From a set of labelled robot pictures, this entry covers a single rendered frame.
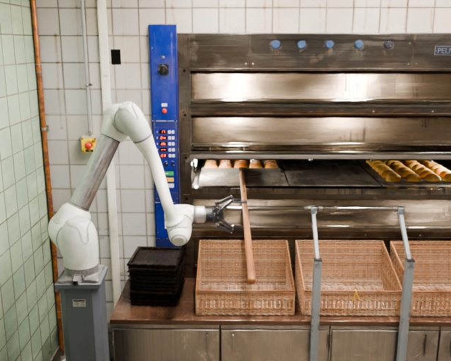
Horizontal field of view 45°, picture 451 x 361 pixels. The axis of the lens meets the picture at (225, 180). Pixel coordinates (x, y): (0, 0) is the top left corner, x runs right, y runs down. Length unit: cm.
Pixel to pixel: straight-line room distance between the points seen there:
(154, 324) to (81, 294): 66
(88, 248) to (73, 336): 43
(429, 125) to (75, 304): 225
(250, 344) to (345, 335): 52
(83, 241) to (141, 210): 99
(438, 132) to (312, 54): 89
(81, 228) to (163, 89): 110
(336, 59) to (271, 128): 55
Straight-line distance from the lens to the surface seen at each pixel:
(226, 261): 344
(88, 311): 263
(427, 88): 345
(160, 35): 324
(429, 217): 362
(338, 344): 321
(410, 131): 346
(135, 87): 331
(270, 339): 315
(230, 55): 327
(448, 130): 354
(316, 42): 330
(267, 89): 326
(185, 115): 329
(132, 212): 347
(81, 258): 255
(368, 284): 357
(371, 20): 335
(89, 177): 271
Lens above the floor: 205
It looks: 14 degrees down
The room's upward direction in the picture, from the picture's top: straight up
